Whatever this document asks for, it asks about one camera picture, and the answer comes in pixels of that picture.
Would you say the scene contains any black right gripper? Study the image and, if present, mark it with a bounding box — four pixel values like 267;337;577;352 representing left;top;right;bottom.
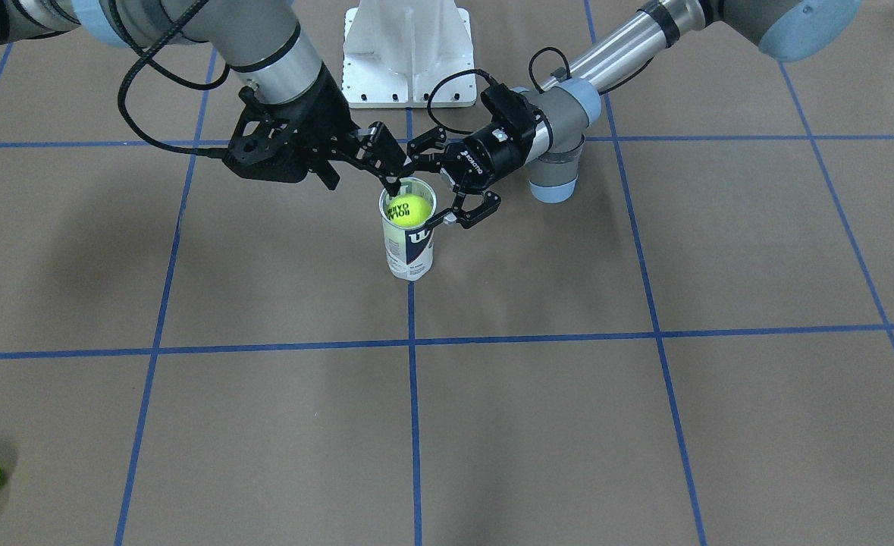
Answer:
224;65;407;197

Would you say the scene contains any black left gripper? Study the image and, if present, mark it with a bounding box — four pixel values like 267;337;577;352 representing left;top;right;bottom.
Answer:
405;114;550;231

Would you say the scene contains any yellow Roland Garros tennis ball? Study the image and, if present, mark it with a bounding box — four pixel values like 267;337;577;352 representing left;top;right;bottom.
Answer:
385;194;432;228

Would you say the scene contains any white tennis ball can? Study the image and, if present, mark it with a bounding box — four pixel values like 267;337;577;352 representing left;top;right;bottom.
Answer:
378;177;437;282

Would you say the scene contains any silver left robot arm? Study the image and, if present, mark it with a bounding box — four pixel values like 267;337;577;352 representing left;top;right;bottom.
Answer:
408;1;860;231

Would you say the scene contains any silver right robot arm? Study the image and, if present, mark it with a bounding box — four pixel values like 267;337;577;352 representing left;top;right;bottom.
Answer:
0;1;407;196

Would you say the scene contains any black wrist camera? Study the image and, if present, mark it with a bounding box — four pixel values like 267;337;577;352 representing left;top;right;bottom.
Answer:
480;83;538;130

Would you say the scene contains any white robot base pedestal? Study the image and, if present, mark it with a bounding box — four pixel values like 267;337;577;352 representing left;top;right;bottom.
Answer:
340;1;478;108

